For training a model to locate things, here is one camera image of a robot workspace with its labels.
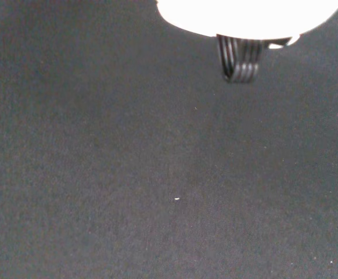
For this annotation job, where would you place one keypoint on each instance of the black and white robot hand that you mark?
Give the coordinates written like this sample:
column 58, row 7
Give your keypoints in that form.
column 244, row 14

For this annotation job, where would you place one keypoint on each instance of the black cloth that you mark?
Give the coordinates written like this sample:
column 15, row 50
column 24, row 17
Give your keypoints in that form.
column 128, row 174

